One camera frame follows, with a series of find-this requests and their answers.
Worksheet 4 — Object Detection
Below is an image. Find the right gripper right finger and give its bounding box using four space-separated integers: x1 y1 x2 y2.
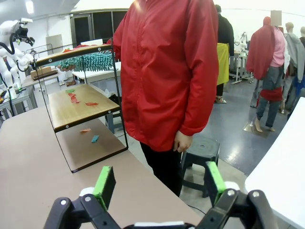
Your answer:
197 161 279 229

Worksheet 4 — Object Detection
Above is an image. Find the person in red jacket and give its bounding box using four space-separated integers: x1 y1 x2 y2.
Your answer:
112 0 220 198

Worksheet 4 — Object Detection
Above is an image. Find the black plastic stool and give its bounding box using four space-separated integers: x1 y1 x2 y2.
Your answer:
181 136 220 198

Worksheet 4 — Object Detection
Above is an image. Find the black double door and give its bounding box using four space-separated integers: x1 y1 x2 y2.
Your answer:
71 9 129 50

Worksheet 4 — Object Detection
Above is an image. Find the mannequin in red hoodie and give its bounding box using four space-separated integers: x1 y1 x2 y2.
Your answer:
246 10 290 133

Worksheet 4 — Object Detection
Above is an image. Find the small cardboard box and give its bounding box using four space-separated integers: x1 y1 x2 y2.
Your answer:
30 66 52 79

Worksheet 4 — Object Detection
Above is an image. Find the white rounded-corner table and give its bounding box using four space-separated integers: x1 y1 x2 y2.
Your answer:
244 96 305 229

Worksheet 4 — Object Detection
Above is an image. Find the person's left forearm red sleeve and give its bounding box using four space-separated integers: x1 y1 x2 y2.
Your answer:
177 73 219 137

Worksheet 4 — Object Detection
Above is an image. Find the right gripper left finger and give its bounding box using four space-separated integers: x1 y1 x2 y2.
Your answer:
44 166 122 229

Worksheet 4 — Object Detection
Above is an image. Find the teal microfibre duster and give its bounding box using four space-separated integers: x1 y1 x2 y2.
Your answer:
57 51 115 72

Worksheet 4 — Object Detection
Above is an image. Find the grey wall panel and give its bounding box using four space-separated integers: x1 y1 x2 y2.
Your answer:
46 34 63 51

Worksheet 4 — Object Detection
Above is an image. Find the mannequin in grey hoodie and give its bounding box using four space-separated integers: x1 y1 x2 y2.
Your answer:
283 22 305 113

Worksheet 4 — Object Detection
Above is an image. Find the dark wooden tray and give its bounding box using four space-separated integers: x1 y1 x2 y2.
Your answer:
30 70 59 81

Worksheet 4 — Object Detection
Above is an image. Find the small white background robot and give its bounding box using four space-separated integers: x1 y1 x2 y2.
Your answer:
234 31 248 48

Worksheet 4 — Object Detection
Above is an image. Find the person with yellow apron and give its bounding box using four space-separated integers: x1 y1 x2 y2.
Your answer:
213 4 235 104

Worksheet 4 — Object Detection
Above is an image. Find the blue garment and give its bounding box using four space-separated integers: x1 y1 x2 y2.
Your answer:
293 75 305 97

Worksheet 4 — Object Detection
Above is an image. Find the person's left hand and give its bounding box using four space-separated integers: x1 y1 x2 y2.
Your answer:
173 130 193 153

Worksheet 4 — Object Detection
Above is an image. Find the two-tier wooden metal shelf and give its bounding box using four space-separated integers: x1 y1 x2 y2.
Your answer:
33 38 129 174

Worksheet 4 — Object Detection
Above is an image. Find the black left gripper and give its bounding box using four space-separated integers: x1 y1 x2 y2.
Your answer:
14 25 36 47

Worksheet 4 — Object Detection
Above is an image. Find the grey background workbench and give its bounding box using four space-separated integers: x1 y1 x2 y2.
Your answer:
230 51 255 85

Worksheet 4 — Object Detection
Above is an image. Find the white desk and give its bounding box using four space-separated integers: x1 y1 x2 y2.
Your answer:
71 63 122 84

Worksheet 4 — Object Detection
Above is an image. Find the mannequin base plate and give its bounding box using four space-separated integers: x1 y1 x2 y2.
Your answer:
243 121 271 138

